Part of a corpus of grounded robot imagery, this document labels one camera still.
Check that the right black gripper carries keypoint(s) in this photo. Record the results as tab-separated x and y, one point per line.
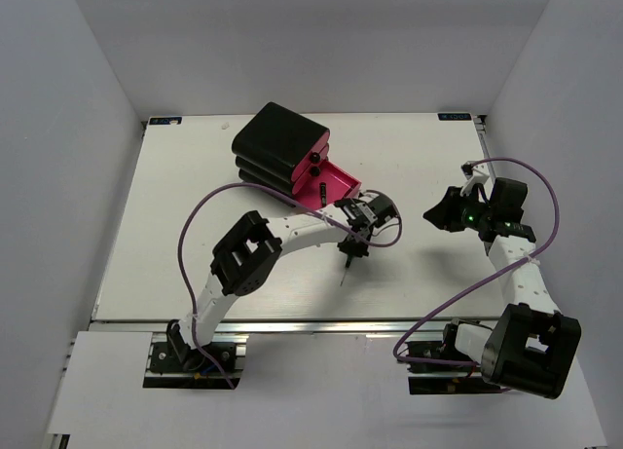
443	215

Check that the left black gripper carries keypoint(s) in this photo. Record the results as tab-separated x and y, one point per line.
354	249

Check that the pink bottom drawer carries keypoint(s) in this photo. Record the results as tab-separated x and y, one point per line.
340	185

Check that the pink drawer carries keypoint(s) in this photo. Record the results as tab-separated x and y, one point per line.
340	185
319	150
315	166

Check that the small green precision screwdriver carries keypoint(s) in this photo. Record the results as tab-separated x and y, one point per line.
323	193

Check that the black drawer cabinet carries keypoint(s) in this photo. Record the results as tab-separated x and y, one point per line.
271	149

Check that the pink top drawer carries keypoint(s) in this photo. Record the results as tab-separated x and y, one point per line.
319	150

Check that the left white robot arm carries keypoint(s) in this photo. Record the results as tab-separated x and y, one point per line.
244	258

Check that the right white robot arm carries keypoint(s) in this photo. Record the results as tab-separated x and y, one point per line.
532	346

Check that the blue label sticker right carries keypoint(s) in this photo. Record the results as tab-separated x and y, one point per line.
454	116

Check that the blue label sticker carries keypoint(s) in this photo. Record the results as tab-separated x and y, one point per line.
454	116
165	121

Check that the white foreground board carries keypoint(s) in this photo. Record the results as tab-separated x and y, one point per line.
302	391

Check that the blue label sticker left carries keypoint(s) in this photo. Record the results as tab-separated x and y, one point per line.
165	121

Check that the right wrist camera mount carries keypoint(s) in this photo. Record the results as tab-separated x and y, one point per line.
476	175

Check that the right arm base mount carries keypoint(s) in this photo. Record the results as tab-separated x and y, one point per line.
441	369

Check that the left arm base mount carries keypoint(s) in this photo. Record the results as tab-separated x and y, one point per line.
173	364

